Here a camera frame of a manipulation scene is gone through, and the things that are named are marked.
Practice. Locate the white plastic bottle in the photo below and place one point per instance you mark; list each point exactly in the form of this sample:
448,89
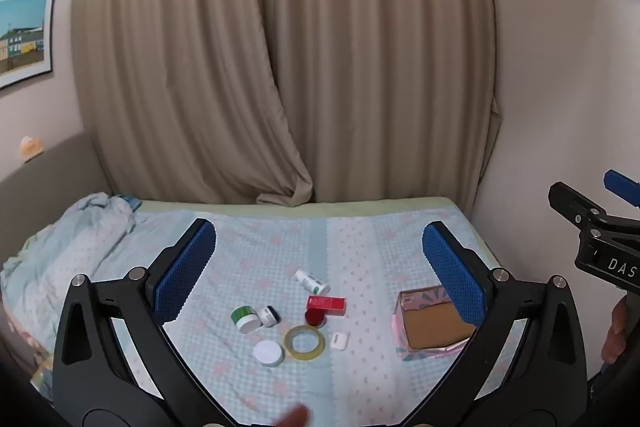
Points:
310,281

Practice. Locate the white jar with black lid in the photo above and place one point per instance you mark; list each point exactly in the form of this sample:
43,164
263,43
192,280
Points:
269,316

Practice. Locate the red carton box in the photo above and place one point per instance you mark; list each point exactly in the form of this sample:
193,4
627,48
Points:
327,304

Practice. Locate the orange wall hook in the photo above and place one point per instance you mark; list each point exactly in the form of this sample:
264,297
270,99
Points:
31,148

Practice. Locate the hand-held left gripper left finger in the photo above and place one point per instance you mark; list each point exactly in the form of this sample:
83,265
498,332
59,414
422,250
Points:
185,272

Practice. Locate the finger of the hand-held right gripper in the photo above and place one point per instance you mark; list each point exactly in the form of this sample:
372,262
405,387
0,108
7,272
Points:
570,199
622,187

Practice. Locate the white round jar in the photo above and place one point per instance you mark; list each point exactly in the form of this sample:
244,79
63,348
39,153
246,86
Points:
268,353

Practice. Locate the crumpled light blue blanket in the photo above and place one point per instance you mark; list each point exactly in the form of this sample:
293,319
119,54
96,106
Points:
65,247

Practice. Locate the pink patterned cardboard box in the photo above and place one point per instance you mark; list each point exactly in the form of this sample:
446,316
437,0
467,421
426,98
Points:
430,327

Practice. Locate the green striped jar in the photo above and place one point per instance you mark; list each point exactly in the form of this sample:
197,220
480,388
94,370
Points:
243,315

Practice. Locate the pale green mattress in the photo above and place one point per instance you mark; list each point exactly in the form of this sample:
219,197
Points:
300,207

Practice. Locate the yellow tape roll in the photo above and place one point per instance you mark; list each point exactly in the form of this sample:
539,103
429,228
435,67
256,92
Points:
290,349

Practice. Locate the white earbuds case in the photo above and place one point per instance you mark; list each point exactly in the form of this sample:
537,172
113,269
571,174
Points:
338,340

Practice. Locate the framed landscape picture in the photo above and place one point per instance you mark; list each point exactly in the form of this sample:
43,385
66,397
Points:
25,37

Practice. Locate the beige curtain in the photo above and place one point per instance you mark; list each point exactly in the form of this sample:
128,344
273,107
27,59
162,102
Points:
175,57
385,57

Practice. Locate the person's left hand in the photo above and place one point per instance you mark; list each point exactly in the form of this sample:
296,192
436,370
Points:
294,418

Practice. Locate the person's right hand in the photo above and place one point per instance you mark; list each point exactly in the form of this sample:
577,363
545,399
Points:
614,329

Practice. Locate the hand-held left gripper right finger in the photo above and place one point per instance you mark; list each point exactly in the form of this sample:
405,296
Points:
452,272

